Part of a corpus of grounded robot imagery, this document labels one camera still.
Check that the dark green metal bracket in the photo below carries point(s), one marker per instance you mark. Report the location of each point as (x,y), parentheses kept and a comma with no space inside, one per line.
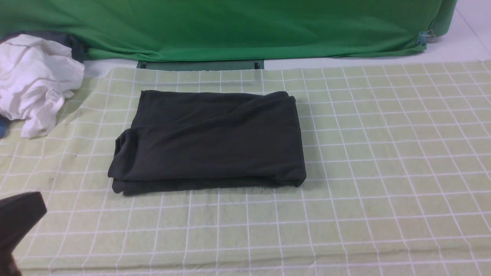
(202,66)

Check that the light green checkered table mat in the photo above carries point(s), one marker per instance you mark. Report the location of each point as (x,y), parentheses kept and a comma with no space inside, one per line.
(398,161)

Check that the crumpled white cloth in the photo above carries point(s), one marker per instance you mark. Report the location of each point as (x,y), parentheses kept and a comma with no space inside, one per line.
(36,77)

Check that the teal binder clip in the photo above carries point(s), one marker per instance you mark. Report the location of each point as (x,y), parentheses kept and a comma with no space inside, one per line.
(425,37)

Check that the blue object at left edge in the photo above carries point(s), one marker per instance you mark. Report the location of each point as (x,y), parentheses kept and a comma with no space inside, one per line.
(3,127)

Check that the dark gray long-sleeve shirt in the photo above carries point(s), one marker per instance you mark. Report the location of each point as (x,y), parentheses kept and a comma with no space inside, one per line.
(195,141)

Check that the green backdrop cloth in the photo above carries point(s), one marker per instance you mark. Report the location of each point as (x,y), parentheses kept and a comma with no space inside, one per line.
(234,30)

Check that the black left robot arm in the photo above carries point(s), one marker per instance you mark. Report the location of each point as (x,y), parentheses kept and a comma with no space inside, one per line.
(18,215)

